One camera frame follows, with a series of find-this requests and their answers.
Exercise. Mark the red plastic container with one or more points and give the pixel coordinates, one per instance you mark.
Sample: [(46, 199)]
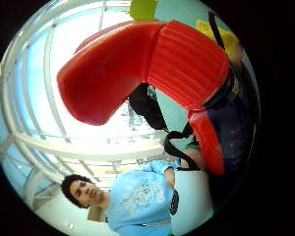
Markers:
[(121, 65)]

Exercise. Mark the white window frame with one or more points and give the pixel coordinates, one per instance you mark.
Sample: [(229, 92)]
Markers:
[(55, 144)]

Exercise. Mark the yellow object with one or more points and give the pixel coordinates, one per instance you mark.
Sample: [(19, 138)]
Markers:
[(226, 36)]

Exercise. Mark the the person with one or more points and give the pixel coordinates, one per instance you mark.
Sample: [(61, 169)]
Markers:
[(137, 200)]

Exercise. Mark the green object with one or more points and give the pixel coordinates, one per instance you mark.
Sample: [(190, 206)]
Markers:
[(142, 8)]

